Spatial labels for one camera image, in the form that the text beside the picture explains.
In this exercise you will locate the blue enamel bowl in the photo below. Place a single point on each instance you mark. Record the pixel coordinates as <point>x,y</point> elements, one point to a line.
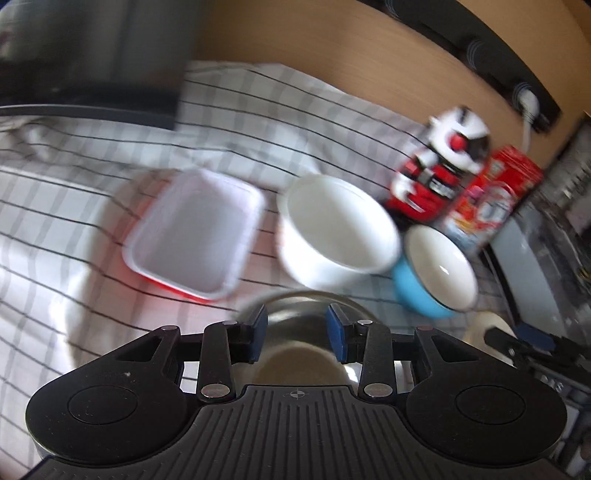
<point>438,263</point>

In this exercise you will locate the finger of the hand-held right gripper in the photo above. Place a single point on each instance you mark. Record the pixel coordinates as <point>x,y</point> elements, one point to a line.
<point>505,344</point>

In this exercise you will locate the glass-sided computer case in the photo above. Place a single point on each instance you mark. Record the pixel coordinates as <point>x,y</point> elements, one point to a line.
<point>545,258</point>

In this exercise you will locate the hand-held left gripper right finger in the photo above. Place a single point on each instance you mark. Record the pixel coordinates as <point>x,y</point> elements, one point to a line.
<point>336,334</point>

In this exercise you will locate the stainless steel bowl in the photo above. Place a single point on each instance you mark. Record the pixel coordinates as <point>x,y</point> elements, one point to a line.
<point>295,364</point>

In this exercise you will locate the black power strip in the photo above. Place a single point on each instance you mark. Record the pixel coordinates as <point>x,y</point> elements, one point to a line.
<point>489,50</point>

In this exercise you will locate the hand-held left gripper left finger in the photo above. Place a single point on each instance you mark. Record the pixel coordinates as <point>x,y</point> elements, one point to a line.
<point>257,334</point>

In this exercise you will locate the white checked tablecloth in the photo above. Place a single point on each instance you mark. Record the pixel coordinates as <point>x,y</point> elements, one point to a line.
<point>69,230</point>

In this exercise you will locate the white bowl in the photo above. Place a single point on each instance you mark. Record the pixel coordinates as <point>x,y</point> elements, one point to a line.
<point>339,230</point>

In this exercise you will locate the red and black toy figure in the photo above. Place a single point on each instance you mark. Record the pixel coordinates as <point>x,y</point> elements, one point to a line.
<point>429,180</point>

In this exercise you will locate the red rectangular dish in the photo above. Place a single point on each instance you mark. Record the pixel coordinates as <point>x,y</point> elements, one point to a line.
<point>194,235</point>

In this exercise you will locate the red cereal bag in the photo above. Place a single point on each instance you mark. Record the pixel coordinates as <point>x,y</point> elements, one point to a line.
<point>498,189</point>

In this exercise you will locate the dark grey box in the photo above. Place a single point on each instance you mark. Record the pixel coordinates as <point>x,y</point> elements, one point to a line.
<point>92,50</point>

